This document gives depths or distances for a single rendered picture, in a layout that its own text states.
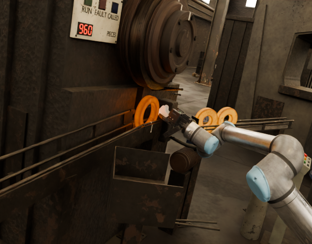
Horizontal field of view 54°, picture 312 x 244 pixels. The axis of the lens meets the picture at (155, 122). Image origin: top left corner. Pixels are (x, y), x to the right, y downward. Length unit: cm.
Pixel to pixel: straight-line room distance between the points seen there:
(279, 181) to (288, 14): 313
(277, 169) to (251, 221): 104
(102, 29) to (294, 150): 85
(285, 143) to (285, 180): 14
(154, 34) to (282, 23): 291
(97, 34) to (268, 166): 80
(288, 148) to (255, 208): 98
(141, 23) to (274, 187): 80
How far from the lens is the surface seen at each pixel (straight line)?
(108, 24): 132
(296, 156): 118
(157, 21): 134
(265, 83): 408
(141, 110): 146
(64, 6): 121
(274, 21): 414
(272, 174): 114
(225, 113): 194
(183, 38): 142
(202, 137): 153
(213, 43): 1039
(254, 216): 213
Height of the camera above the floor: 111
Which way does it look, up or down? 15 degrees down
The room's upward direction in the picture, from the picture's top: 11 degrees clockwise
